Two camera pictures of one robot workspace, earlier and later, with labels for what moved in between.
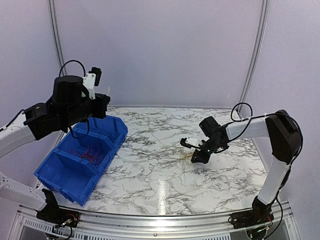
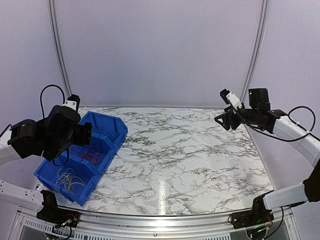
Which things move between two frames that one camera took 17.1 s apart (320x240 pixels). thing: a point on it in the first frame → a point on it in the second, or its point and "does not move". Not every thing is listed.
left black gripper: (103, 100) → (84, 134)
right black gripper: (203, 159) → (226, 117)
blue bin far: (111, 129) does not move
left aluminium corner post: (57, 37) does not move
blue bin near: (73, 177) does not move
